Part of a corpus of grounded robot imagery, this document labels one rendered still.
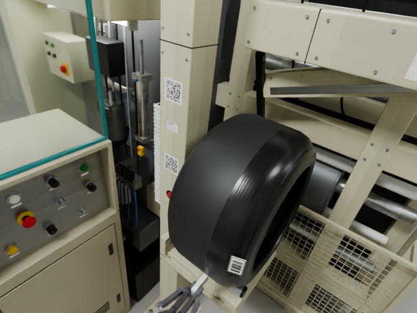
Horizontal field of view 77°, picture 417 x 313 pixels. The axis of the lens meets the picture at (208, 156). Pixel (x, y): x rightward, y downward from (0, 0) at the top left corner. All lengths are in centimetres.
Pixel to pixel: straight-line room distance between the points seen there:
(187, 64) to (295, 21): 35
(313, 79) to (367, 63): 24
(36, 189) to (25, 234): 18
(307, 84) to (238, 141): 43
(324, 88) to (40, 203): 109
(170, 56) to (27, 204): 69
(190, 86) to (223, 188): 33
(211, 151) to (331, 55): 45
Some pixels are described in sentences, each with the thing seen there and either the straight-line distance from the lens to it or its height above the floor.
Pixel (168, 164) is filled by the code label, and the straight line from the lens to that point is 103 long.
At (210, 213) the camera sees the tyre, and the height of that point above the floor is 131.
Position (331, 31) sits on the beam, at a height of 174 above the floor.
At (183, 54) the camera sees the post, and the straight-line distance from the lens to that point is 83.
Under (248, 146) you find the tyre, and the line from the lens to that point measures 74.
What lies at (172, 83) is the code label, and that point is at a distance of 88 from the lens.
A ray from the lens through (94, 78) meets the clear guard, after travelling 99.
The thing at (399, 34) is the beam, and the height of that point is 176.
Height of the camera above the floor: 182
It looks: 33 degrees down
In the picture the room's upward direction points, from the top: 7 degrees clockwise
